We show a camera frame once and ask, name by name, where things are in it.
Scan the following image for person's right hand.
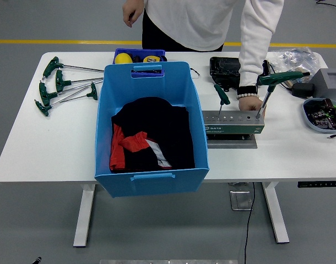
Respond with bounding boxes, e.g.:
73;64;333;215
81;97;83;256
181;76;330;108
122;0;145;28

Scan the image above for person's left hand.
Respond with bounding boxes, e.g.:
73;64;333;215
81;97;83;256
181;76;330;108
237;96;267;118

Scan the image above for small green T-handle hex key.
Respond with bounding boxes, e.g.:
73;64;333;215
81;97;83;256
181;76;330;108
213;83;231;120

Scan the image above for green grey hex key rack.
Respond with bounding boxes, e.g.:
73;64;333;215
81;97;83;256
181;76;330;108
202;110;265;149

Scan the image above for large green T-handle hex key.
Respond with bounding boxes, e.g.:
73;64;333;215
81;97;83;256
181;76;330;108
255;70;311;119

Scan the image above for light blue storage box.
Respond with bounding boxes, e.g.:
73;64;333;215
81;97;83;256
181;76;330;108
94;61;210;198

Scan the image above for dark blue plastic bin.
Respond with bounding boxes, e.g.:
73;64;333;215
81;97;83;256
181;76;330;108
112;48;167;78

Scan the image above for black plastic tray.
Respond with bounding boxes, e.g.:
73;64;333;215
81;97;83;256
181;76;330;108
209;56;273;93

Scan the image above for tan blue resistor strip pack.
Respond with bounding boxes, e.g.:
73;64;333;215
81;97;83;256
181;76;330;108
280;68;312;89

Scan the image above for yellow ball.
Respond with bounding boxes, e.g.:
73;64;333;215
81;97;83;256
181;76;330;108
115;53;133;65

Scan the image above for light blue bowl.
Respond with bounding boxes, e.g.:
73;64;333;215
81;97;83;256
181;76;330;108
302;98;336;135

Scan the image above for person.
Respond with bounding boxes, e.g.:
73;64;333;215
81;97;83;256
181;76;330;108
122;0;285;118

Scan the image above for white table leg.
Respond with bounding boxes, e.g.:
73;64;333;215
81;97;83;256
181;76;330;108
73;183;96;248
261;181;290;245

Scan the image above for clear bag of blue parts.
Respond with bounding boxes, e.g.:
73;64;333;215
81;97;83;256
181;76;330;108
272;47;324;83

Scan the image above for dark electronic parts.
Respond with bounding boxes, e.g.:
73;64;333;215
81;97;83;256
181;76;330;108
306;98;336;130

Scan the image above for grey foam block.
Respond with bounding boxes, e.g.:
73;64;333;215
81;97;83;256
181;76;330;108
308;67;336;101

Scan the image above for black and red clothing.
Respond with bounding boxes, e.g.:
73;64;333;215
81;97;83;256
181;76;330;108
109;96;196;173

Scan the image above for metal floor plate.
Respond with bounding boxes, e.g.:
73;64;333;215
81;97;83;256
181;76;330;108
229;190;253;211

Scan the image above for black table control panel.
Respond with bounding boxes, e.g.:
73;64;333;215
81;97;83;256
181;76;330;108
297;180;336;189

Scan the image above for white bead bracelet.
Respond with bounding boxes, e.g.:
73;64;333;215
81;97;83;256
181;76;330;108
236;92;260;100

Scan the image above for black power adapter with cord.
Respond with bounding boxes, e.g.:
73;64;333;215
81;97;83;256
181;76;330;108
268;62;315;99

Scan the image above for black cable on floor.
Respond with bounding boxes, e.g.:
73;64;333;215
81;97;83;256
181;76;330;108
315;0;336;13

